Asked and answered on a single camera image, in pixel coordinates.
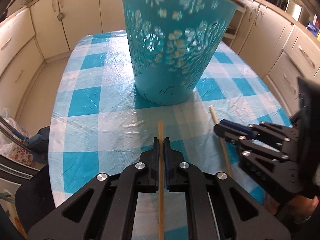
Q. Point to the white thermos jug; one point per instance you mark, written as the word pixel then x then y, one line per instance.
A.
pixel 294 8

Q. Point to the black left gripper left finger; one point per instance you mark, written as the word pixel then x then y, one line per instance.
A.
pixel 148 182

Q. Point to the wooden chopstick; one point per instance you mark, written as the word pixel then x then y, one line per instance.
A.
pixel 161 177
pixel 222 142

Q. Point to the white tiered storage cart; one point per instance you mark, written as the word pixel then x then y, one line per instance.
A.
pixel 233 28

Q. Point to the teal perforated plastic basket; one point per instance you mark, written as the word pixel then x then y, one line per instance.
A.
pixel 171 43

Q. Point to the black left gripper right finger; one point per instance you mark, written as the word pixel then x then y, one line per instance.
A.
pixel 174 181

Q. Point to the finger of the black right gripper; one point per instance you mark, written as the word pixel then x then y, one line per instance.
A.
pixel 227 133
pixel 239 127

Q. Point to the dark blue box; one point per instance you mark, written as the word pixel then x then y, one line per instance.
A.
pixel 38 145

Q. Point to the blue white checkered tablecloth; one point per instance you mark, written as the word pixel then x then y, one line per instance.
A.
pixel 101 124

